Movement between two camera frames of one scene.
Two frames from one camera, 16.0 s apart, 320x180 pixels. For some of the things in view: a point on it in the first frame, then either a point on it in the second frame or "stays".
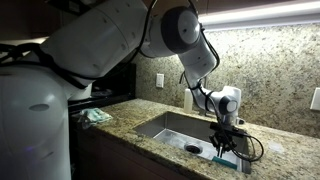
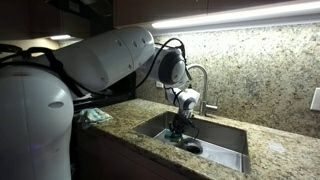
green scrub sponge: x=225 y=162 to x=168 y=135
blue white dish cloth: x=90 y=116 stays
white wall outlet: x=160 y=80 stays
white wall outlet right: x=315 y=104 stays
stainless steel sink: x=193 y=133 stays
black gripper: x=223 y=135 to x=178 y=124
